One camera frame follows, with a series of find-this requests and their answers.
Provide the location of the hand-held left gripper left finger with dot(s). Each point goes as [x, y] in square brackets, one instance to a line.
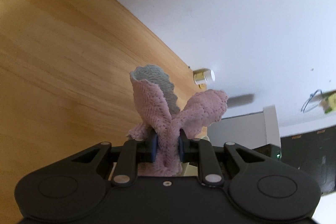
[153, 147]

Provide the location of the clear plastic object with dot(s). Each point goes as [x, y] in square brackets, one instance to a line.
[311, 103]

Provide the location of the yellow-green blurry object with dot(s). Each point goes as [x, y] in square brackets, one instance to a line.
[330, 103]

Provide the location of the white grey appliance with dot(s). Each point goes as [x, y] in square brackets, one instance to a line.
[249, 129]

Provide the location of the pale green bowl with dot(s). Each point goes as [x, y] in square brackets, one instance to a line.
[189, 169]

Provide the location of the dark cabinet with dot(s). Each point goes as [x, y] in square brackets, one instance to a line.
[309, 158]

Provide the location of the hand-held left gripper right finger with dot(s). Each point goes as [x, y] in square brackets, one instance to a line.
[181, 148]

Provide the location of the small white-capped jar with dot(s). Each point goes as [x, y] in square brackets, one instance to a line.
[203, 76]

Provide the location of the pink grey cleaning cloth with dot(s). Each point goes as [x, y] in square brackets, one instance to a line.
[157, 108]

